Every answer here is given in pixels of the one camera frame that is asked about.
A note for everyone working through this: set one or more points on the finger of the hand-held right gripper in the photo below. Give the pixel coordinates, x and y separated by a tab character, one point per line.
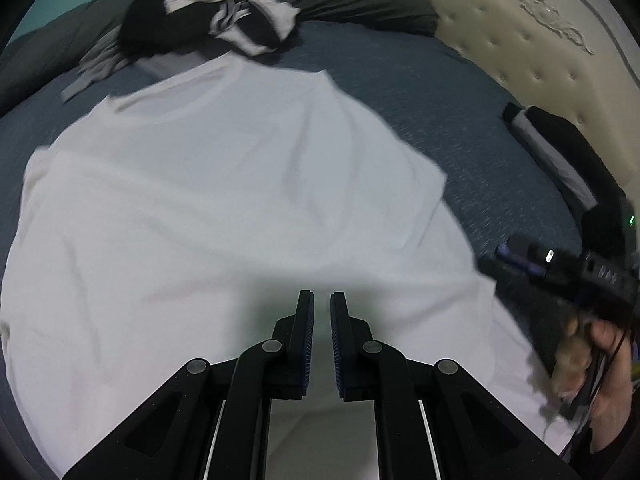
517	257

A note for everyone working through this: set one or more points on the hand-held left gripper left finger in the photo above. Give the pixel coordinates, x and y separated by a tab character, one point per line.
302	350

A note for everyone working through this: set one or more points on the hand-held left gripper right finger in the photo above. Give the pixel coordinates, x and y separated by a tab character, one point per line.
342	350

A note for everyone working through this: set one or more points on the white long-sleeve shirt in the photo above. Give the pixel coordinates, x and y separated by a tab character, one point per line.
225	210

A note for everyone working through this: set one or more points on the person's right forearm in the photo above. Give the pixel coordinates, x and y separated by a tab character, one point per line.
620	460

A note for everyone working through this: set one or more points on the stack of folded clothes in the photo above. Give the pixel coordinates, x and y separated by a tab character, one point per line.
545	155

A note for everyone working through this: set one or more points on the person's right hand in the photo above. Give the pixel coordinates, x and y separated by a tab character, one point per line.
607	385

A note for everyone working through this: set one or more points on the folded black garment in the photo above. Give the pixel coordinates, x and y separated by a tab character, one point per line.
575	155

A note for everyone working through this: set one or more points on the blue patterned bedspread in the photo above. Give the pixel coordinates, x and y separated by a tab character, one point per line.
425	125

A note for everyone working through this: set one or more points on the cream tufted headboard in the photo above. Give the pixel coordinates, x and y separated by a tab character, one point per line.
525	50

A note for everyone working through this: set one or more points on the crumpled grey garment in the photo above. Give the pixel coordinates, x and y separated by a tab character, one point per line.
100	67

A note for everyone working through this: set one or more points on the crumpled black garment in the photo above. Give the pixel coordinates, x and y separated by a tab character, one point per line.
150	20

